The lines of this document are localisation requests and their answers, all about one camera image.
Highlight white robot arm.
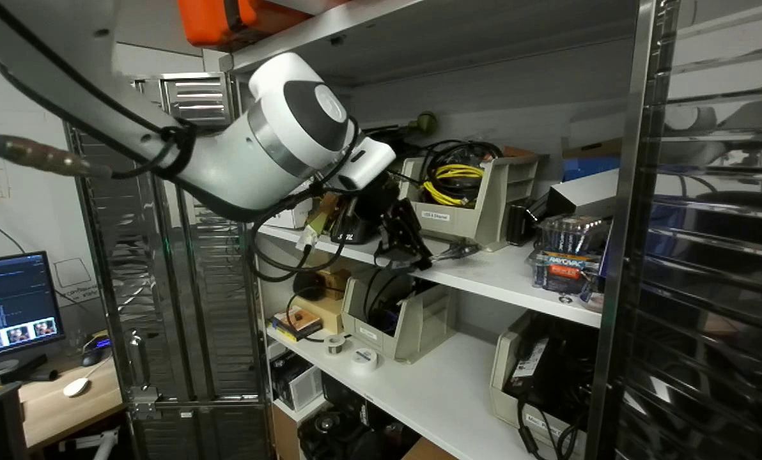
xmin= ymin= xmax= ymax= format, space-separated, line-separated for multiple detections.
xmin=0 ymin=0 xmax=397 ymax=223

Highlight white lower shelf board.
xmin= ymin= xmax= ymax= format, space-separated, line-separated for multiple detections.
xmin=269 ymin=328 xmax=532 ymax=460

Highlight wooden desk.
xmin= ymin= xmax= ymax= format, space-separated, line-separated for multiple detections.
xmin=18 ymin=361 xmax=122 ymax=449

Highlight orange box on top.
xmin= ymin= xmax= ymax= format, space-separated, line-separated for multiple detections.
xmin=177 ymin=0 xmax=259 ymax=49

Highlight silver wire rack left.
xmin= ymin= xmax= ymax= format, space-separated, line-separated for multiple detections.
xmin=64 ymin=71 xmax=273 ymax=460

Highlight box of batteries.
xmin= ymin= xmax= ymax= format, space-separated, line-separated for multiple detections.
xmin=530 ymin=217 xmax=612 ymax=302

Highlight gray tilted box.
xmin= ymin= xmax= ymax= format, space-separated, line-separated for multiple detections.
xmin=546 ymin=168 xmax=619 ymax=217

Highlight gray bin on lower shelf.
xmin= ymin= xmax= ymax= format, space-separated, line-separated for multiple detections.
xmin=343 ymin=273 xmax=458 ymax=362

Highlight gray bin lower right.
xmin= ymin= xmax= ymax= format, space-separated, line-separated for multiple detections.
xmin=489 ymin=311 xmax=598 ymax=460

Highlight white shelf board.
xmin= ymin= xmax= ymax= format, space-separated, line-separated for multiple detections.
xmin=259 ymin=227 xmax=601 ymax=329
xmin=269 ymin=328 xmax=532 ymax=460

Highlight black multi USB charging cable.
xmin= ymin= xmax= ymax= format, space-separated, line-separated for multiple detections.
xmin=370 ymin=223 xmax=479 ymax=273

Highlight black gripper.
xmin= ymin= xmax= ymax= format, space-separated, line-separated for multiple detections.
xmin=330 ymin=176 xmax=433 ymax=266

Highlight gray bin with yellow cables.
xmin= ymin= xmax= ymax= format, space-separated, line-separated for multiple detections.
xmin=398 ymin=141 xmax=540 ymax=247

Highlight black metal rack right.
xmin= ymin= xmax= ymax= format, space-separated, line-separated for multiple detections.
xmin=585 ymin=0 xmax=762 ymax=460

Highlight computer monitor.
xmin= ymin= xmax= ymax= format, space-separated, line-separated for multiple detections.
xmin=0 ymin=251 xmax=64 ymax=355

